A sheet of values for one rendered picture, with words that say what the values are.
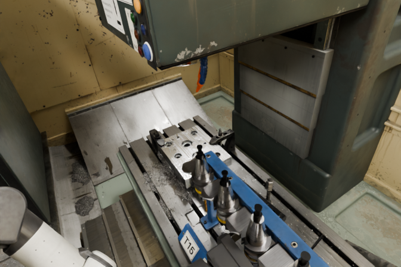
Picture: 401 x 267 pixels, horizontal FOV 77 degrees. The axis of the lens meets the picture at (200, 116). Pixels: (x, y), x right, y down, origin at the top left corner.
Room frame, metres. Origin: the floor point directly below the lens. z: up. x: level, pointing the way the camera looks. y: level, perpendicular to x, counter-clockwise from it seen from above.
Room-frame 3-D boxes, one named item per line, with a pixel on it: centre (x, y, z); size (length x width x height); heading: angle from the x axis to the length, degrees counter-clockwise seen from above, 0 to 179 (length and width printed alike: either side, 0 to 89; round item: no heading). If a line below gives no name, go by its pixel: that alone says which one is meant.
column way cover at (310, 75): (1.03, -0.35, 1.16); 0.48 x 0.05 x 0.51; 28
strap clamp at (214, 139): (0.92, -0.09, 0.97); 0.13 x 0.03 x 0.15; 118
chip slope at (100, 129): (1.40, 0.36, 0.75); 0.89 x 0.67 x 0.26; 118
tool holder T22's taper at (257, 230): (0.30, -0.09, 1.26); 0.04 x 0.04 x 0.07
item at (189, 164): (0.54, 0.04, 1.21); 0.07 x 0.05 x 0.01; 118
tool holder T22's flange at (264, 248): (0.30, -0.09, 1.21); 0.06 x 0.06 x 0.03
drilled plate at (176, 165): (0.87, 0.05, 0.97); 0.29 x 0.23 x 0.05; 28
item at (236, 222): (0.35, -0.07, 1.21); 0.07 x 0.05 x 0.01; 118
